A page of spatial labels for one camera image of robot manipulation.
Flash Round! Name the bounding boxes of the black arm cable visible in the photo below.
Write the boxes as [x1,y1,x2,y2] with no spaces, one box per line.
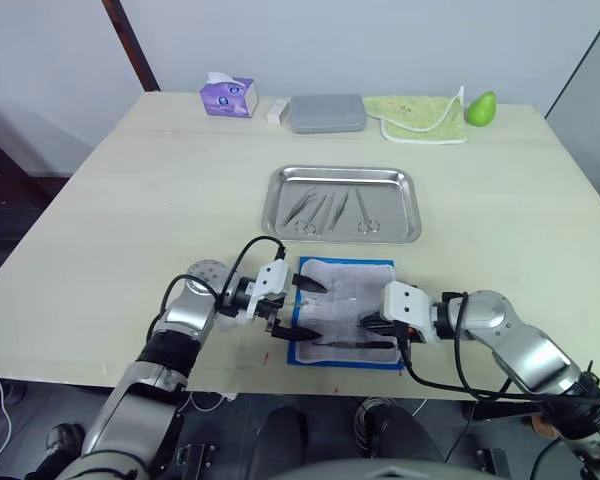
[398,292,600,406]
[147,235,287,341]

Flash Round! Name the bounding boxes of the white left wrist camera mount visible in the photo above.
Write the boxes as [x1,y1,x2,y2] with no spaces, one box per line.
[247,260,289,321]

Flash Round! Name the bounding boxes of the green towel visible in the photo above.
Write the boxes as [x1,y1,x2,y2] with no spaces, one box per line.
[362,85,469,145]

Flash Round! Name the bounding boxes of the small white box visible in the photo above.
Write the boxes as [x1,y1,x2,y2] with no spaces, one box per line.
[266,98,291,124]

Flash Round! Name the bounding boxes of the white floor cable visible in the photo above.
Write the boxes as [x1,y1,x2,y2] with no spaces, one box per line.
[0,374,15,454]

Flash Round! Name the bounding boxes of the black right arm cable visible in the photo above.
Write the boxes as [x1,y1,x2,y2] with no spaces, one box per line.
[398,292,600,406]

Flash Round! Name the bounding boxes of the grey board panel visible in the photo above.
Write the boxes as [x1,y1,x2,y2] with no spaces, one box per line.
[544,4,600,221]

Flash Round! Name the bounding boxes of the purple tissue box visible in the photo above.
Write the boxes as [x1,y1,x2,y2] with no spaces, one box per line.
[199,71,261,119]

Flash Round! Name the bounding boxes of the grey plastic case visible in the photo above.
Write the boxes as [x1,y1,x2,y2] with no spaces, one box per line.
[288,93,367,135]

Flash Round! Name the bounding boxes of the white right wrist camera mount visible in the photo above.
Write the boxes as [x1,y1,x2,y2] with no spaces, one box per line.
[382,280,437,337]

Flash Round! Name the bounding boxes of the blue surgical instrument pack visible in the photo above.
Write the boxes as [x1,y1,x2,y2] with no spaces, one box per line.
[285,255,406,371]

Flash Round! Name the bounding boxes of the curved steel tweezers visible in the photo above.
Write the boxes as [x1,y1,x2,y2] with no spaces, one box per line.
[283,187,317,225]

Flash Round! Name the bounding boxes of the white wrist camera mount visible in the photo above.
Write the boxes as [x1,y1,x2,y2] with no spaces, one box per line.
[247,260,289,321]
[382,280,437,337]

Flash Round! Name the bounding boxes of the straight steel tweezers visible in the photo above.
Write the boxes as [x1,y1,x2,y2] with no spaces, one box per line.
[315,192,336,235]
[329,188,350,232]

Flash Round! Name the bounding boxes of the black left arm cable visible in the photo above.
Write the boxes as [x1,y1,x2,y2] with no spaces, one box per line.
[147,235,287,341]

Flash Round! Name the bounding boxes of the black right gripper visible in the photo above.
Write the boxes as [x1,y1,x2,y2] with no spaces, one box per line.
[360,313,429,345]

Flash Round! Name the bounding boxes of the steel surgical scissors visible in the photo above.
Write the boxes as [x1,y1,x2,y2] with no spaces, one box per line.
[294,193,329,236]
[354,187,381,236]

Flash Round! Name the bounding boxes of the metal tray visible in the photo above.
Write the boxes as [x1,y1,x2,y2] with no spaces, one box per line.
[259,165,422,246]

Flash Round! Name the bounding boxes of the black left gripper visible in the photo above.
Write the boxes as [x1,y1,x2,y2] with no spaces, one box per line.
[255,273,330,342]

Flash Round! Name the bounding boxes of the black shoe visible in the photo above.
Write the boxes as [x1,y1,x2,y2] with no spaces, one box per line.
[46,422,86,457]

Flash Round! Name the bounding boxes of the green pear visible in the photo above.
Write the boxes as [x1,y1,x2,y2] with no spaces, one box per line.
[467,90,498,128]

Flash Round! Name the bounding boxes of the brown wooden post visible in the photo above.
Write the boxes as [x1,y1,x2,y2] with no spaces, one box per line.
[101,0,162,94]

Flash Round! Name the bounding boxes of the coiled black cable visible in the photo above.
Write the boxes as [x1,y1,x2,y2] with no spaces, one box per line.
[353,397,396,451]

